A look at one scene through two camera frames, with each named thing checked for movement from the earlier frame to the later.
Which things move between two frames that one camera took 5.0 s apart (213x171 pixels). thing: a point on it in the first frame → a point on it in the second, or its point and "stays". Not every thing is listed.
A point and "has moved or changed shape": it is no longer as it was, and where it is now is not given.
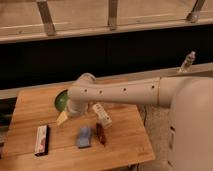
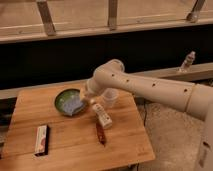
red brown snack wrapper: [100, 133] stays
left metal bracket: [46, 17] stays
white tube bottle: [101, 116] stays
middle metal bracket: [112, 15] stays
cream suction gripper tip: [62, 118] → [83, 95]
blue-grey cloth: [84, 137] has moved or changed shape
